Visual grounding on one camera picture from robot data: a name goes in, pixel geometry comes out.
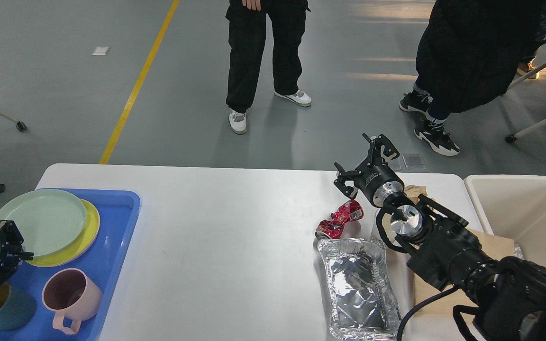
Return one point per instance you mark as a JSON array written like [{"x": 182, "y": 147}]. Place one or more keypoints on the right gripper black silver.
[{"x": 379, "y": 182}]

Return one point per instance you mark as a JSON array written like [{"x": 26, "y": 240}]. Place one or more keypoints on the green plate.
[{"x": 48, "y": 219}]

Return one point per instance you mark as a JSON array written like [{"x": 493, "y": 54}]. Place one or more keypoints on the pink mug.
[{"x": 73, "y": 297}]

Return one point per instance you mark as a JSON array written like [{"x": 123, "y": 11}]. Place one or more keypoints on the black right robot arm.
[{"x": 508, "y": 295}]

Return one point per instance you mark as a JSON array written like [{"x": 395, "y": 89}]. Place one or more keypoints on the teal yellow cup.
[{"x": 16, "y": 308}]

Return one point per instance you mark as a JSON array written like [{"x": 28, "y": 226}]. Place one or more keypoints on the clear floor plate right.
[{"x": 414, "y": 162}]

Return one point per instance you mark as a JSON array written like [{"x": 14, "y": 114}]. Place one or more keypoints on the crumpled brown paper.
[{"x": 414, "y": 191}]

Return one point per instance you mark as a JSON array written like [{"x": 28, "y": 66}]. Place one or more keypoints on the crushed red can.
[{"x": 333, "y": 226}]

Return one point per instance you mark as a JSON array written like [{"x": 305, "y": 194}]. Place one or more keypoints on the yellow plate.
[{"x": 80, "y": 244}]

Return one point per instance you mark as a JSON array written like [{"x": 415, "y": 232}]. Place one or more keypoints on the blue plastic tray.
[{"x": 102, "y": 262}]

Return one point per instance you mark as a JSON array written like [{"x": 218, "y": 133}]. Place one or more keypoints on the aluminium foil tray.
[{"x": 363, "y": 304}]

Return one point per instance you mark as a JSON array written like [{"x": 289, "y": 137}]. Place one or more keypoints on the person in black coat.
[{"x": 468, "y": 55}]

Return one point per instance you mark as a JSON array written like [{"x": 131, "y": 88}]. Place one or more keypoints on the person in grey sweater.
[{"x": 247, "y": 39}]

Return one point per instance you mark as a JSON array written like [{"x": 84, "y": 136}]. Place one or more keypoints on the beige plastic bin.
[{"x": 514, "y": 207}]

